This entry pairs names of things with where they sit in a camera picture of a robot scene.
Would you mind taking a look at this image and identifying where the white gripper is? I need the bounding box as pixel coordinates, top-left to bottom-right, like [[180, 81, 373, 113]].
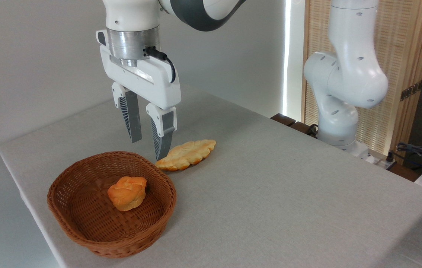
[[96, 30, 182, 162]]

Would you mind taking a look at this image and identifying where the round orange bread roll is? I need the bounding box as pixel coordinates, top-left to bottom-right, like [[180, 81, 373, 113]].
[[107, 176, 147, 212]]

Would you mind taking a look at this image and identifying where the long leaf-shaped bread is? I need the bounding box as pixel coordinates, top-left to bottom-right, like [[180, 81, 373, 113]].
[[155, 140, 217, 172]]

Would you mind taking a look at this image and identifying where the brown wicker basket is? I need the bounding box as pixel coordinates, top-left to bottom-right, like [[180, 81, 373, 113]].
[[47, 151, 177, 258]]

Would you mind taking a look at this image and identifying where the dark wooden furniture edge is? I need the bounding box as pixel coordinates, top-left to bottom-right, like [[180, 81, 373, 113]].
[[271, 113, 317, 138]]

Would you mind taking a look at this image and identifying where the bamboo folding screen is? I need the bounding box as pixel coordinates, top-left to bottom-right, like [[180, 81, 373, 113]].
[[301, 0, 422, 164]]

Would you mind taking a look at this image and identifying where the dark metal screen hinge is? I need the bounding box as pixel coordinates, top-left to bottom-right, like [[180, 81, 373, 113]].
[[400, 79, 422, 102]]

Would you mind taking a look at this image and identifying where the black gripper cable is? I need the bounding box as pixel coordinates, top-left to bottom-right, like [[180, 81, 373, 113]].
[[145, 47, 176, 84]]

